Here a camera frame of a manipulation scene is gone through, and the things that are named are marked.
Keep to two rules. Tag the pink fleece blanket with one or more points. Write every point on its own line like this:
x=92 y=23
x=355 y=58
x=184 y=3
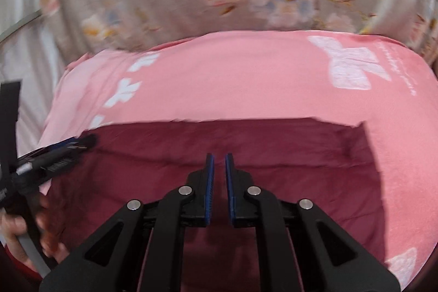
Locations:
x=336 y=78

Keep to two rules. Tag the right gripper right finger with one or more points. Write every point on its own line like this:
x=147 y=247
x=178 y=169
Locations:
x=300 y=248

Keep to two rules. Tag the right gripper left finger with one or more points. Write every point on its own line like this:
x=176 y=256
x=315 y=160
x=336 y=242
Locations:
x=140 y=248

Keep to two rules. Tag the grey curtain tieback band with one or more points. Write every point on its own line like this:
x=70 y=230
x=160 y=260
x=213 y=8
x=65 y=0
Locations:
x=19 y=25

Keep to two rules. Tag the maroon quilted down jacket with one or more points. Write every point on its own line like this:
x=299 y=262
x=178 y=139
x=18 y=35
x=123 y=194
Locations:
x=302 y=158

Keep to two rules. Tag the silver satin curtain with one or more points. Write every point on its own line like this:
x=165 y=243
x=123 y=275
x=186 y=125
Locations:
x=31 y=57

